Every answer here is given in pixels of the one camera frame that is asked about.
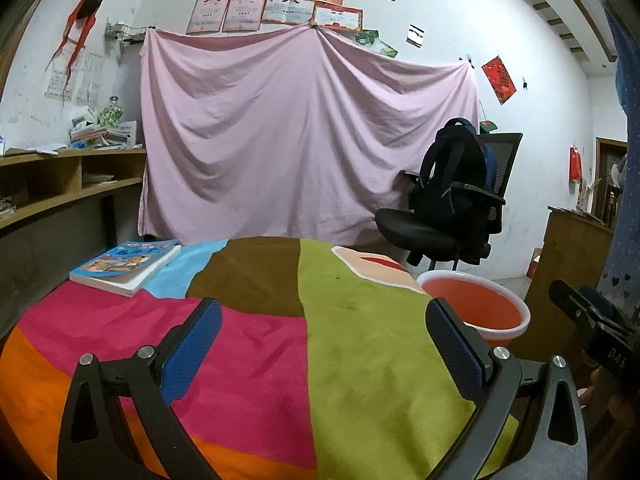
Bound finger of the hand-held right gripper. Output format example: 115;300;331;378
548;280;606;341
580;285;628;322

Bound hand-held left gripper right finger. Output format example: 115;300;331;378
425;298;588;480

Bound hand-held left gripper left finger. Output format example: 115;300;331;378
57;297;223;480

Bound orange bucket with white rim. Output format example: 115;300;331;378
416;270;531;347

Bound person's right hand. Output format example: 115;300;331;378
579;369;607;407

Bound wooden cabinet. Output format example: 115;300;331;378
507;205;615;361

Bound multicolour patchwork blanket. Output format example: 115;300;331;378
0;236;521;480

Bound blue cartoon cover book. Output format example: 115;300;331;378
69;238;182;298

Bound black office chair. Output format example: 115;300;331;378
375;132;523;270

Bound blue heart print cloth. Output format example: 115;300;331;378
597;0;640;321

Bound dark blue backpack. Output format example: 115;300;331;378
410;117;496;263

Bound wooden shelf desk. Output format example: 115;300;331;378
0;147;148;336

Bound stack of books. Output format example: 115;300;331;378
69;122;138;150

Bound pink hanging bed sheet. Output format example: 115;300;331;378
137;25;481;247

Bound loose papers on desk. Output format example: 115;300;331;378
5;144;68;156

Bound glass candy jar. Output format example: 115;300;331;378
97;96;125;128

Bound red hanging scarf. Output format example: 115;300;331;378
45;0;107;91

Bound wooden door frame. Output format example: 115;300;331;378
595;137;628;226

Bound red paper wall decoration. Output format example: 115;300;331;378
481;56;517;106

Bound white wall chart sheet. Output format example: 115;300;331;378
80;52;106;106
45;50;83;101

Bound metal wire wall rack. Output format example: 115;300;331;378
104;19;158;48

